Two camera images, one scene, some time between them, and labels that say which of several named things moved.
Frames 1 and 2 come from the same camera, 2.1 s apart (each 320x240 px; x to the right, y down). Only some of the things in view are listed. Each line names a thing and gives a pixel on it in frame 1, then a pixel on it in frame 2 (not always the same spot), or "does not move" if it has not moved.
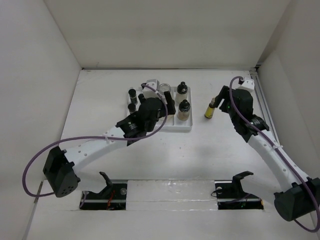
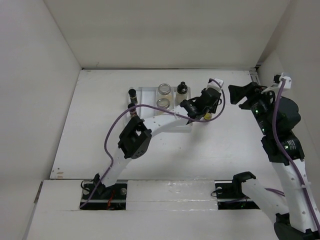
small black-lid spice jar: [132, 93] does not move
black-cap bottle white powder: [182, 89] does not move
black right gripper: [224, 92] → [238, 92]
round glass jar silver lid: [163, 87] does not move
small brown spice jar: [131, 107] does not move
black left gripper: [170, 102] → [212, 109]
